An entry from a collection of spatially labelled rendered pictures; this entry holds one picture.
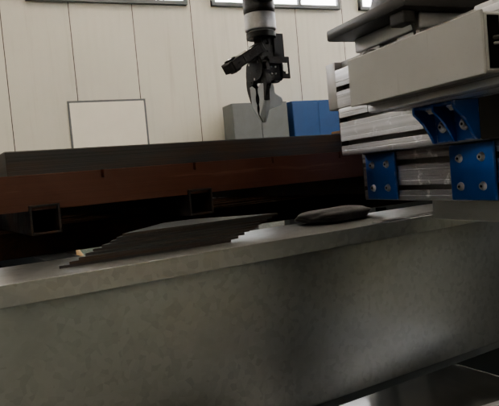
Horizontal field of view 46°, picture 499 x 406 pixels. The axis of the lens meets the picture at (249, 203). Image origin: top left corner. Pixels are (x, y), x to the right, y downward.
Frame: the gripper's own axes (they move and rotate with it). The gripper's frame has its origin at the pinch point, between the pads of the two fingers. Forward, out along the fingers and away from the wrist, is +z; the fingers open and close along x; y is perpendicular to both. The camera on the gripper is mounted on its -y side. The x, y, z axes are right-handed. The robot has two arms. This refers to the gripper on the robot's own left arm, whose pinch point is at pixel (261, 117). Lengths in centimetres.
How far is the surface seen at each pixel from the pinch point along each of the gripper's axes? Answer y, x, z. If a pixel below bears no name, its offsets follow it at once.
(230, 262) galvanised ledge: -32, -37, 27
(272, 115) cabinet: 476, 705, -80
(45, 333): -58, -21, 36
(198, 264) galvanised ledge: -38, -37, 26
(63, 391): -56, -21, 46
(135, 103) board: 271, 796, -117
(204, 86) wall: 391, 781, -142
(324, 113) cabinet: 576, 690, -78
